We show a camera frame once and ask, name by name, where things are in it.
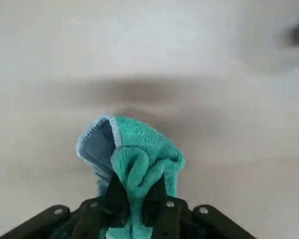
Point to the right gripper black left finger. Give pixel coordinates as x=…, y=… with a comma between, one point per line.
x=89, y=216

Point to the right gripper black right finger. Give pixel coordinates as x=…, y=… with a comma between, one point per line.
x=174, y=219

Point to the green microfibre cloth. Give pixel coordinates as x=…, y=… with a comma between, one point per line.
x=139, y=144

